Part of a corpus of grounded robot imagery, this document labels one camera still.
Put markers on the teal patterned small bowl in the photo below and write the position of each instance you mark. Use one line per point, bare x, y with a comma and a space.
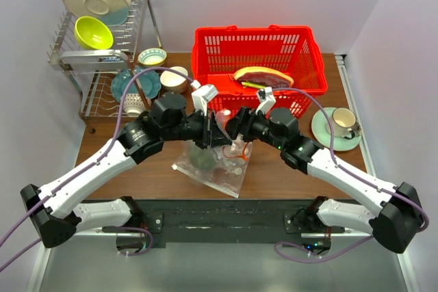
152, 57

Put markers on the cream enamel mug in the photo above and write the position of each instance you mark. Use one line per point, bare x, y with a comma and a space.
343, 124

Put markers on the metal dish rack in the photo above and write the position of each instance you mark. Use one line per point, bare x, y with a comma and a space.
92, 71

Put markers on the clear orange zip top bag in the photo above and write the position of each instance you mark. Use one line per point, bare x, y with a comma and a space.
232, 155

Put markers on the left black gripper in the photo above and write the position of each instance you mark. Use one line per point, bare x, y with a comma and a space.
212, 135

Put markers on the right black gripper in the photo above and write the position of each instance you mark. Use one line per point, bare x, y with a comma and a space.
242, 122

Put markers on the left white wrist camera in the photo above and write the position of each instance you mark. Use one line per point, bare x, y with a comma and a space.
202, 96

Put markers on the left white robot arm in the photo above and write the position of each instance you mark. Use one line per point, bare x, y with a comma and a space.
57, 208

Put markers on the clear bag with white dots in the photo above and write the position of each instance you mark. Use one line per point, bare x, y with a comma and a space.
222, 179

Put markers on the teal scalloped plate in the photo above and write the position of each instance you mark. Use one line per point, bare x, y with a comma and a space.
149, 82

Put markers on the mint green saucer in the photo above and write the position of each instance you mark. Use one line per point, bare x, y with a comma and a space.
318, 127

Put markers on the cream white bowl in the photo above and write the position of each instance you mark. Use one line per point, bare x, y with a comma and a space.
173, 82

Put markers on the toy steak slice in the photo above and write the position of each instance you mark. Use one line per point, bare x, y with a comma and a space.
263, 76

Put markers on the red plastic shopping basket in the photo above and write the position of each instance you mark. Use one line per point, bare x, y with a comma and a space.
220, 51

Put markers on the green toy vegetable stick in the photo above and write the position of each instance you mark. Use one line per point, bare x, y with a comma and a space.
247, 84

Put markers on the lime green bowl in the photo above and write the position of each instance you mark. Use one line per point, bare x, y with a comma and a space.
92, 34

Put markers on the green toy melon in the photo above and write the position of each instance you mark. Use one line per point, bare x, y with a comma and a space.
202, 159

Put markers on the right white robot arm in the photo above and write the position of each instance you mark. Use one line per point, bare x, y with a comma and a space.
392, 214

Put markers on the grey patterned white bowl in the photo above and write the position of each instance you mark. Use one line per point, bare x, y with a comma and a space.
133, 105

